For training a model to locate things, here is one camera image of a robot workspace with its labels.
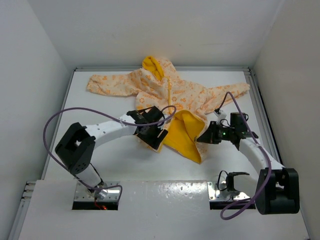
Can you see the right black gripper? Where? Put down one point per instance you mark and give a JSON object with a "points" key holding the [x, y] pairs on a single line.
{"points": [[209, 136]]}

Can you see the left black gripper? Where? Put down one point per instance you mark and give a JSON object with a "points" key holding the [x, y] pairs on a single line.
{"points": [[154, 141]]}

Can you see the orange patterned hooded jacket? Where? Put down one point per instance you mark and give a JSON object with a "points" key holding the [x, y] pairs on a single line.
{"points": [[157, 83]]}

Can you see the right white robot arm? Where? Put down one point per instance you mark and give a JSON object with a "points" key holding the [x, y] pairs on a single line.
{"points": [[276, 191]]}

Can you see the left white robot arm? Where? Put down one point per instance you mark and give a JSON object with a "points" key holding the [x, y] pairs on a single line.
{"points": [[76, 147]]}

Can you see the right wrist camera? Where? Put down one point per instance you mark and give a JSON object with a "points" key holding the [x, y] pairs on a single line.
{"points": [[220, 114]]}

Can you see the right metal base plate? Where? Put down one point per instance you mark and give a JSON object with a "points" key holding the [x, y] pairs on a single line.
{"points": [[216, 195]]}

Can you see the metal base plate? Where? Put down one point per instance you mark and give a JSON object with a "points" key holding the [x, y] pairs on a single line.
{"points": [[111, 194], [216, 195]]}

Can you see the aluminium table frame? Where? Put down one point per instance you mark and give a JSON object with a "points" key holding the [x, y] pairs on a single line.
{"points": [[165, 196]]}

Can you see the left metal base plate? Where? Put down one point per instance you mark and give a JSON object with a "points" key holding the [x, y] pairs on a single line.
{"points": [[111, 194]]}

